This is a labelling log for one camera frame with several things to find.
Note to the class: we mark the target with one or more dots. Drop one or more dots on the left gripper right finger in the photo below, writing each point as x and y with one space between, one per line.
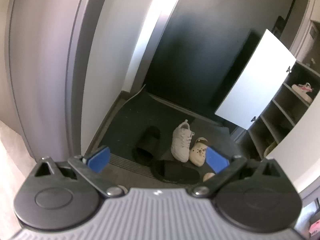
226 169

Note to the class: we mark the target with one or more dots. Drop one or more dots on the black slide sandal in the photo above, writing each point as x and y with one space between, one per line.
174 172
146 148

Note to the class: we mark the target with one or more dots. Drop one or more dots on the white lace-up sneaker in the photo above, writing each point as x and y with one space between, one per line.
181 139

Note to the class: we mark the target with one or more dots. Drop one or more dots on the grey shoe cabinet shelves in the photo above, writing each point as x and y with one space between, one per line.
283 112

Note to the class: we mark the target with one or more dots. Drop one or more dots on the white cabinet door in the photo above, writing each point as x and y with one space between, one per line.
299 152
265 71

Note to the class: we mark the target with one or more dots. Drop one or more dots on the dark ribbed door mat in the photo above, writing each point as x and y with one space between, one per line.
131 118

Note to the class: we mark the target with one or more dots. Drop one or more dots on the white pink sneaker on shelf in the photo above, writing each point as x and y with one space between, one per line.
303 90

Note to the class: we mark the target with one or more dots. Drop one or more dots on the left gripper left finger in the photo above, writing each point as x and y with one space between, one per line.
89 165

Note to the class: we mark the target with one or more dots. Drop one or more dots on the cream clog with charms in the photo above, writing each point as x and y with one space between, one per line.
197 153

